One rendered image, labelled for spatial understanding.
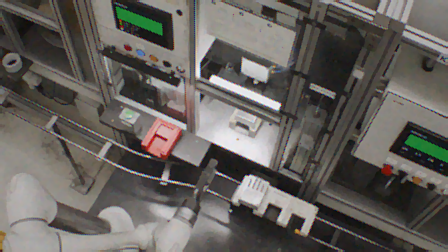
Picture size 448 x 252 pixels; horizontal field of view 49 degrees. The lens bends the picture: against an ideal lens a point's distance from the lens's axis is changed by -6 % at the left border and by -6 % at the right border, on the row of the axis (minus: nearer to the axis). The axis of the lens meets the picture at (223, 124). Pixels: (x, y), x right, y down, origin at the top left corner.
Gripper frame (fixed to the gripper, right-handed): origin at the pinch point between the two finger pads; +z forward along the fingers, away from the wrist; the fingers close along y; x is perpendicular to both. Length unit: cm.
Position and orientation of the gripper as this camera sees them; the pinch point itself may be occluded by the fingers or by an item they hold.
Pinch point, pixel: (211, 169)
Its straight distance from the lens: 213.2
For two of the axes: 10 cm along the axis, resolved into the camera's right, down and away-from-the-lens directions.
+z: 4.3, -7.8, 4.5
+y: 0.4, -4.9, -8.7
